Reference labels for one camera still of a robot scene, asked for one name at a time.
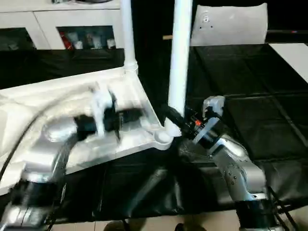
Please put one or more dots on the white plastic table leg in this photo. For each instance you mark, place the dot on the white plastic table leg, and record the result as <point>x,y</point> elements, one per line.
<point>180,60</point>
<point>128,36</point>

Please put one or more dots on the white plastic table top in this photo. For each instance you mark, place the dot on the white plastic table top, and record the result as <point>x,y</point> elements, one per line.
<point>36,101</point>

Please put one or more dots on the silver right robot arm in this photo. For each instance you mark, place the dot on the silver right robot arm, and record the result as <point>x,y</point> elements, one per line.
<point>235,168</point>

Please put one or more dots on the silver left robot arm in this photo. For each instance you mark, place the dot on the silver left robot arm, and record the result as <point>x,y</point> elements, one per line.
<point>48,149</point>

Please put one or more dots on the dark right robot foot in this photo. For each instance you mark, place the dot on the dark right robot foot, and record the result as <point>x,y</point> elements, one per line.
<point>180,227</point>

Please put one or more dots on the dark robot foot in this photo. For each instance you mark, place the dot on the dark robot foot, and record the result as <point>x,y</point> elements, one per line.
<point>180,227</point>
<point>115,226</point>

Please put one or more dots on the white panel with screw holes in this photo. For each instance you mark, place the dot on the white panel with screw holes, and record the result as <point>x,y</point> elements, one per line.
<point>228,24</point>

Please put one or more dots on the dark left robot foot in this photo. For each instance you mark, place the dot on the dark left robot foot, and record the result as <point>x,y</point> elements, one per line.
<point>115,226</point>

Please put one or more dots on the flat white board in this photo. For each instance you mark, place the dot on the flat white board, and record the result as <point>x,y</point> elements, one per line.
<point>293,57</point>

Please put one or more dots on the white glass-door cabinet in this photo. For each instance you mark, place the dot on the white glass-door cabinet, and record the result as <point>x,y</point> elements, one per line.
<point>48,19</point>

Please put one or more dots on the black bar with red light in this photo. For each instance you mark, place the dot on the black bar with red light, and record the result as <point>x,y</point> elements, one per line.
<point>288,32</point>

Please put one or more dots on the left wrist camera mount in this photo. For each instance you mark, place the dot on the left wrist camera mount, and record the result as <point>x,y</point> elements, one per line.
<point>99,106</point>

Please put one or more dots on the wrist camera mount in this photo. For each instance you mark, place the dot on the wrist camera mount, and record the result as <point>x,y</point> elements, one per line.
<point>99,106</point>
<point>214,106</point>

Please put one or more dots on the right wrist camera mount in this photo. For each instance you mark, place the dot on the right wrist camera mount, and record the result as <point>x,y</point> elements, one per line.
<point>214,106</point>

